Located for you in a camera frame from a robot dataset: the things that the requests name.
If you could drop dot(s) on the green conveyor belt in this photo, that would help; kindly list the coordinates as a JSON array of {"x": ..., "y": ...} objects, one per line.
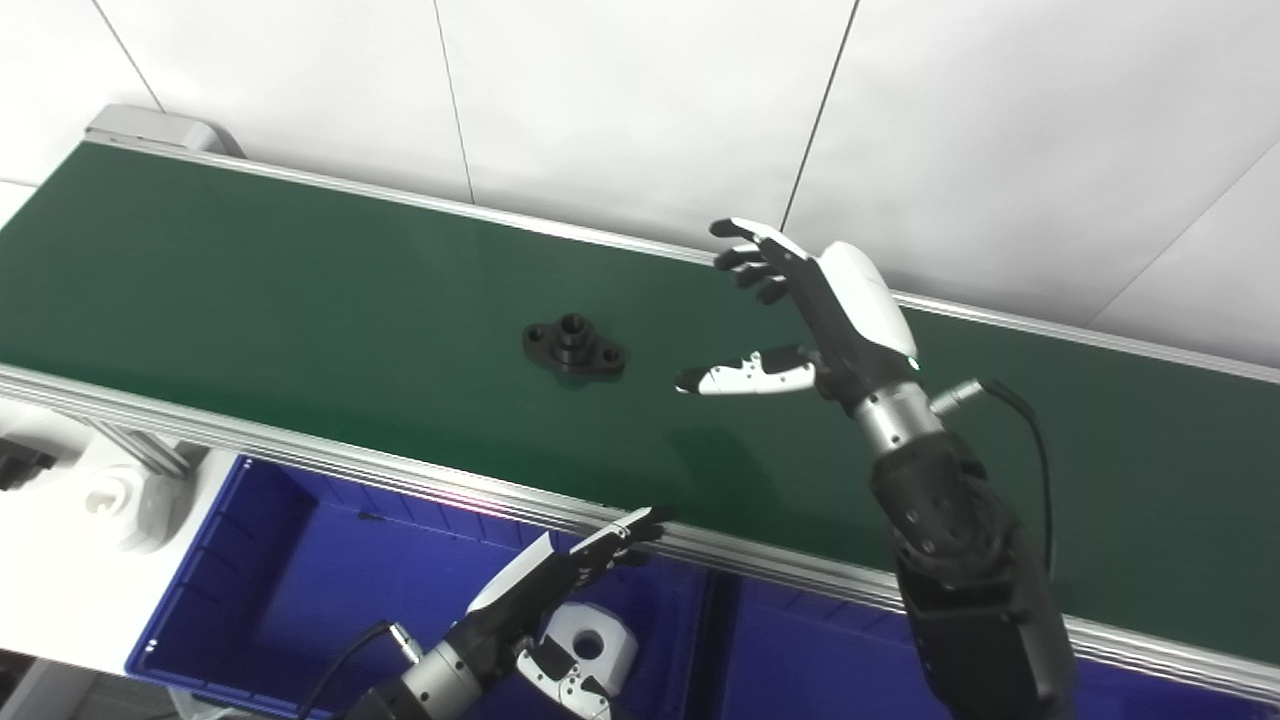
[
  {"x": 400, "y": 300},
  {"x": 300, "y": 455}
]

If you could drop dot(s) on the blue plastic bin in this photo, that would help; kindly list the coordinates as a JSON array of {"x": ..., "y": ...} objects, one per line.
[
  {"x": 820, "y": 660},
  {"x": 300, "y": 600}
]

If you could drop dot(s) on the black flanged metal part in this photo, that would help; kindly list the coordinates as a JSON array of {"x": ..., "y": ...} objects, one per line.
[{"x": 575, "y": 345}]

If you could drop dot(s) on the white block part with hole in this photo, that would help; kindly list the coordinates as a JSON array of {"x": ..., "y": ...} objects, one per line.
[{"x": 612, "y": 650}]

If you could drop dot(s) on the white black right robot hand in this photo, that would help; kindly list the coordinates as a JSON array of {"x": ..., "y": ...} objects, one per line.
[{"x": 850, "y": 310}]

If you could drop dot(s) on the aluminium conveyor leg strut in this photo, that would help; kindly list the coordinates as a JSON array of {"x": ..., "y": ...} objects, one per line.
[{"x": 140, "y": 445}]

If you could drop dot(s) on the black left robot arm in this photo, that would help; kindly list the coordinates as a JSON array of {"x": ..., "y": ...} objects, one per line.
[{"x": 435, "y": 685}]

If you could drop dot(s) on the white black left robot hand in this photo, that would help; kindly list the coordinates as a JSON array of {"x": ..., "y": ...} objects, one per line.
[{"x": 520, "y": 600}]

